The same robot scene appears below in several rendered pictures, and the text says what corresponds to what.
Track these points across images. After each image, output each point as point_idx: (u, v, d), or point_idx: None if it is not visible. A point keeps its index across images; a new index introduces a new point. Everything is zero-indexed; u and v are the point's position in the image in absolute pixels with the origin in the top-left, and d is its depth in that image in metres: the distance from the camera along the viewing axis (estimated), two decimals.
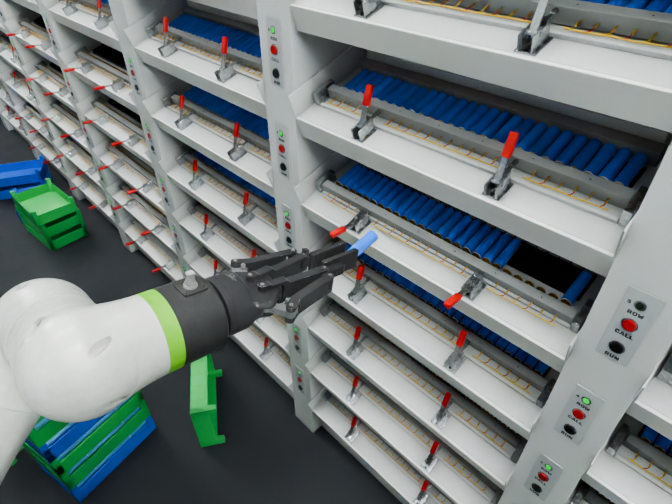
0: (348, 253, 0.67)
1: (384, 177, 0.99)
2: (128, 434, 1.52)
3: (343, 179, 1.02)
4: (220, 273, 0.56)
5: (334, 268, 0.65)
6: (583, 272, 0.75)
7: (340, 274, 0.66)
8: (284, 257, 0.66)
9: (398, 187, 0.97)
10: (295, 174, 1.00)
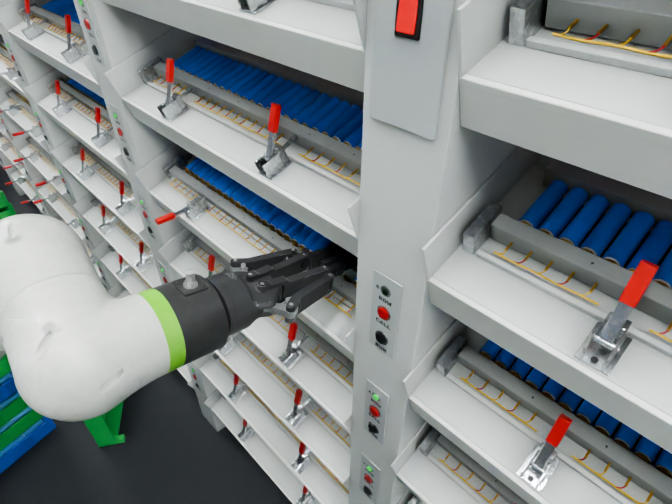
0: (348, 253, 0.67)
1: None
2: (19, 434, 1.46)
3: (191, 164, 0.97)
4: (220, 272, 0.56)
5: (334, 268, 0.65)
6: None
7: (340, 274, 0.66)
8: (284, 257, 0.66)
9: None
10: (136, 159, 0.95)
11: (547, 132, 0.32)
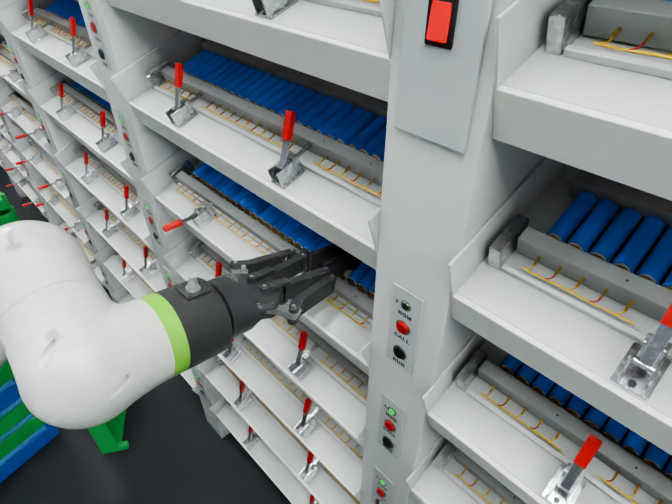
0: (348, 253, 0.67)
1: None
2: (22, 441, 1.45)
3: (198, 169, 0.95)
4: (222, 275, 0.55)
5: (335, 269, 0.65)
6: None
7: (341, 274, 0.66)
8: (283, 257, 0.66)
9: None
10: (142, 164, 0.93)
11: (589, 147, 0.30)
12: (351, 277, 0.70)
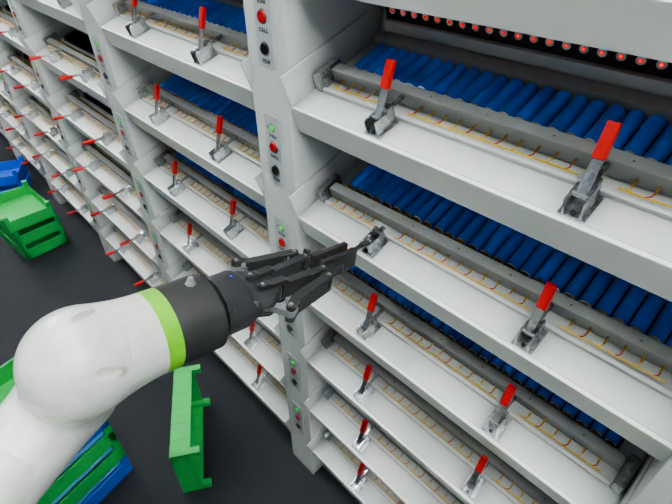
0: None
1: None
2: (98, 480, 1.31)
3: (356, 180, 0.82)
4: (235, 331, 0.57)
5: (311, 261, 0.68)
6: None
7: (317, 251, 0.68)
8: None
9: (427, 190, 0.76)
10: (290, 180, 0.79)
11: None
12: (621, 318, 0.56)
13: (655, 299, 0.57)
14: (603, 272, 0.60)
